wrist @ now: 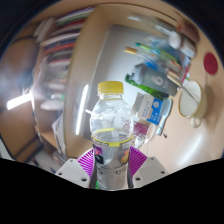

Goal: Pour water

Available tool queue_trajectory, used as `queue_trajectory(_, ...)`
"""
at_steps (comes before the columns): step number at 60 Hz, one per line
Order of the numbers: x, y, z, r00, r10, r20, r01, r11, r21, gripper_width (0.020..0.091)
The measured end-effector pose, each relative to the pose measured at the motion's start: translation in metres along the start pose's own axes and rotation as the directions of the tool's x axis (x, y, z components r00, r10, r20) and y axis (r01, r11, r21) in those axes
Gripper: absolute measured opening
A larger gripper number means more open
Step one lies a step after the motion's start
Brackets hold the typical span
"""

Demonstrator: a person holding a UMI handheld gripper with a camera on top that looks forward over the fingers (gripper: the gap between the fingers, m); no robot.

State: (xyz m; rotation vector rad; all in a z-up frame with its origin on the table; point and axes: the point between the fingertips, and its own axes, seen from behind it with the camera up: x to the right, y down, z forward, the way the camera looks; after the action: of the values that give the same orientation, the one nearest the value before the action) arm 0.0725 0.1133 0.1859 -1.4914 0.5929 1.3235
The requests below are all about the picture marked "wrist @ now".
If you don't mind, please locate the pink cup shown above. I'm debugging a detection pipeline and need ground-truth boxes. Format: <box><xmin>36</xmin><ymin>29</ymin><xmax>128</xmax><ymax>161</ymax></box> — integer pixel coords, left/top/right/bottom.
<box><xmin>133</xmin><ymin>119</ymin><xmax>156</xmax><ymax>148</ymax></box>

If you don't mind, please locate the clear bottle with tan cap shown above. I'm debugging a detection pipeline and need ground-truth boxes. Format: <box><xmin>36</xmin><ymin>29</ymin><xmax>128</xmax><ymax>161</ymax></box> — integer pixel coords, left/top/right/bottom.
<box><xmin>124</xmin><ymin>45</ymin><xmax>159</xmax><ymax>66</ymax></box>

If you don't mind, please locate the clear yellow-capped drink bottle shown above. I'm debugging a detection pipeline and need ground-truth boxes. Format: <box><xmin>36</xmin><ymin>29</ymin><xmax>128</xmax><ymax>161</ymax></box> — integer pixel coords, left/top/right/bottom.
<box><xmin>89</xmin><ymin>80</ymin><xmax>135</xmax><ymax>191</ymax></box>

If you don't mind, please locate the spoon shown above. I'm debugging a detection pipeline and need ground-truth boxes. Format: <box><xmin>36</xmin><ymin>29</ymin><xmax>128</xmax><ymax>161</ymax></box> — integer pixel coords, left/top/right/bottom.
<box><xmin>181</xmin><ymin>81</ymin><xmax>198</xmax><ymax>102</ymax></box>

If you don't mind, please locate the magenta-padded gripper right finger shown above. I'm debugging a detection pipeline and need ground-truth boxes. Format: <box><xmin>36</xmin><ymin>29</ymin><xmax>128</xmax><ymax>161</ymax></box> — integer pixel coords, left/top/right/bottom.
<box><xmin>128</xmin><ymin>145</ymin><xmax>169</xmax><ymax>188</ymax></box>

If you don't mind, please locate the under-shelf light strip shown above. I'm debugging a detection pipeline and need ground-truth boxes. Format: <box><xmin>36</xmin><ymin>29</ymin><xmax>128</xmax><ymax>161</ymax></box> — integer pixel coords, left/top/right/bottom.
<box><xmin>74</xmin><ymin>84</ymin><xmax>90</xmax><ymax>136</ymax></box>

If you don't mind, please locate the ceiling light strip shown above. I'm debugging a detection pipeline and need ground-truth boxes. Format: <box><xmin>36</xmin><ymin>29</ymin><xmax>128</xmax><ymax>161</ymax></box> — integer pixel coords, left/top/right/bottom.
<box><xmin>6</xmin><ymin>93</ymin><xmax>33</xmax><ymax>111</ymax></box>

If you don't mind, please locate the white and blue carton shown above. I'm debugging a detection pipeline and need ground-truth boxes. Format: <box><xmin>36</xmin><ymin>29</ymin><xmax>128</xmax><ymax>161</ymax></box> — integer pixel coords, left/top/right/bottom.
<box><xmin>130</xmin><ymin>92</ymin><xmax>165</xmax><ymax>126</ymax></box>

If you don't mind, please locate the flat round red coaster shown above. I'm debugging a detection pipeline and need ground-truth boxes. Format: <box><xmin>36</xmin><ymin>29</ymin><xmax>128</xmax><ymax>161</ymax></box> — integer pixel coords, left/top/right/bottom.
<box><xmin>203</xmin><ymin>51</ymin><xmax>219</xmax><ymax>76</ymax></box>

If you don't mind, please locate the clear glass bottle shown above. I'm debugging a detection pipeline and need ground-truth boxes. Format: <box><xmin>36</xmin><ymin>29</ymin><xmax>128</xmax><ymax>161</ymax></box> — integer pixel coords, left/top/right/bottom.
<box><xmin>129</xmin><ymin>13</ymin><xmax>183</xmax><ymax>34</ymax></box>

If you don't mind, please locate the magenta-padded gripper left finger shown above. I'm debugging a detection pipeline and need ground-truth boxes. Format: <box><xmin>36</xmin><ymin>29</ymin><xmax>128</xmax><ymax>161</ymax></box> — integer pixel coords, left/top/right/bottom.
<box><xmin>54</xmin><ymin>148</ymin><xmax>96</xmax><ymax>189</ymax></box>

